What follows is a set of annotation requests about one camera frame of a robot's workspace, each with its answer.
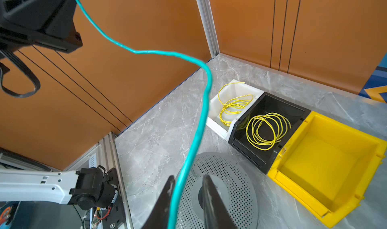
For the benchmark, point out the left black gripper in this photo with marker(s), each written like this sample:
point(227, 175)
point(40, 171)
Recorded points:
point(45, 23)

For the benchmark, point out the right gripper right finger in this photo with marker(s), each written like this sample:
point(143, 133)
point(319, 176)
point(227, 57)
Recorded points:
point(216, 215)

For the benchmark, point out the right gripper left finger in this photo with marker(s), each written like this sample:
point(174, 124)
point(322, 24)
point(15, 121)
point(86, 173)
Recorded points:
point(158, 218)

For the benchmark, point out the grey perforated cable spool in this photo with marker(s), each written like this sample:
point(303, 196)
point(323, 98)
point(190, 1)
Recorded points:
point(233, 185)

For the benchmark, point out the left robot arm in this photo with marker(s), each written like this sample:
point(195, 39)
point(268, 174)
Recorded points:
point(81, 188)

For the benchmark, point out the black plastic bin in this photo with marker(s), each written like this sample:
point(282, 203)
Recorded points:
point(264, 129)

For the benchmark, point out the white plastic bin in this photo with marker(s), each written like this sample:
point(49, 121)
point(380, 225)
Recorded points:
point(231, 102)

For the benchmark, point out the yellow plastic bin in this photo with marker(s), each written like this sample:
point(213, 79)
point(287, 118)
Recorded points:
point(327, 166)

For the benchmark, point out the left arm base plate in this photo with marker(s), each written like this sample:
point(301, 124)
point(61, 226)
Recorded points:
point(109, 212)

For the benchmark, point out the left aluminium corner post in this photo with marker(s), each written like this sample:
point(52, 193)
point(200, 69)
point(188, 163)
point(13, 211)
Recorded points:
point(205, 11)

